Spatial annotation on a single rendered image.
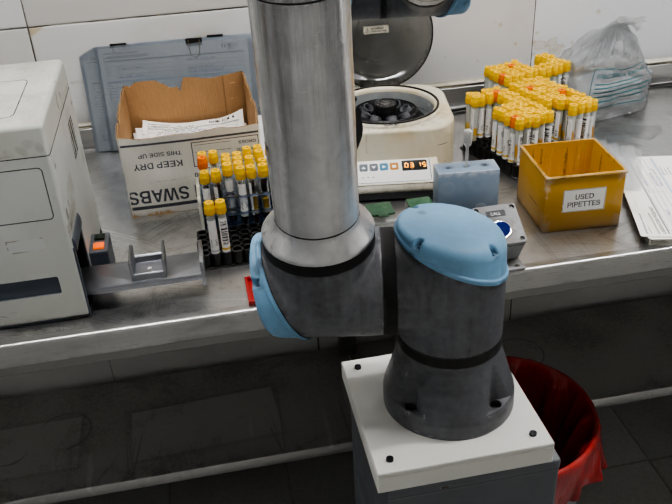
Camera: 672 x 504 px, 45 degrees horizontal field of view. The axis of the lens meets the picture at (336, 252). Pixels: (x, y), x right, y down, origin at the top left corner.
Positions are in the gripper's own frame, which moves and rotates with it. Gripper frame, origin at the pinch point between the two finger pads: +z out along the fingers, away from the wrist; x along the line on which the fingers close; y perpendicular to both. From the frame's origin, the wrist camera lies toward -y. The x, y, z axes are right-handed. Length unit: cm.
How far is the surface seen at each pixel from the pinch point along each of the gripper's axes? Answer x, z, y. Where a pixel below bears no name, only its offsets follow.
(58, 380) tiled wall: 62, 73, 57
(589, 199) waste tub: -40.6, 7.8, -2.5
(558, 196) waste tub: -35.4, 6.7, -2.1
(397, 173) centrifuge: -14.3, 8.9, 17.5
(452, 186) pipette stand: -19.8, 5.6, 3.8
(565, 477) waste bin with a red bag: -37, 58, -13
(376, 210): -6.6, 6.6, 0.9
